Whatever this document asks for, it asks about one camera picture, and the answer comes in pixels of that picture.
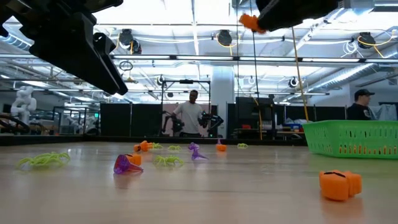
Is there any black partition panel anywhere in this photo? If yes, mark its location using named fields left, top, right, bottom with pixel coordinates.
left=99, top=103, right=132, bottom=137
left=285, top=105, right=348, bottom=121
left=131, top=103, right=163, bottom=137

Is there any person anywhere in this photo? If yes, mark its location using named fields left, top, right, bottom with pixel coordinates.
left=172, top=89, right=205, bottom=138
left=346, top=88, right=376, bottom=121

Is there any green plastic basket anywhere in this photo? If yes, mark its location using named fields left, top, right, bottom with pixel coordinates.
left=302, top=119, right=398, bottom=160

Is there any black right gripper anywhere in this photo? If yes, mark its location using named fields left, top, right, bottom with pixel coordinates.
left=256, top=0, right=339, bottom=32

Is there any silver ventilation duct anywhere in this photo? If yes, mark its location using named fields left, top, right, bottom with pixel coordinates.
left=306, top=60, right=398, bottom=93

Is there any grey hanging cloth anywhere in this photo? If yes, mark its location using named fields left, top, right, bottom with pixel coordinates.
left=371, top=103, right=398, bottom=121

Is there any black camera gantry frame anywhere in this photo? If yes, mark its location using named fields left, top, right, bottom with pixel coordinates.
left=160, top=78, right=212, bottom=138

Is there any black ceiling cable reel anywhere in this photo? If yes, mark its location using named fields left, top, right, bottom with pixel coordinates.
left=118, top=28, right=142, bottom=55
left=357, top=31, right=377, bottom=50
left=216, top=29, right=233, bottom=47

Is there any black hanging cable loop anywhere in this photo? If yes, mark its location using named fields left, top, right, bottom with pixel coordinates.
left=119, top=60, right=134, bottom=72

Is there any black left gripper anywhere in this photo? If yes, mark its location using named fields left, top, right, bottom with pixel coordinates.
left=0, top=0, right=129, bottom=96

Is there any long ceiling light strip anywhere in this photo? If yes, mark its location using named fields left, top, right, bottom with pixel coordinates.
left=111, top=54, right=398, bottom=63

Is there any black equipment rack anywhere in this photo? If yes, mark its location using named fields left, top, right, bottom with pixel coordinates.
left=234, top=96, right=277, bottom=140

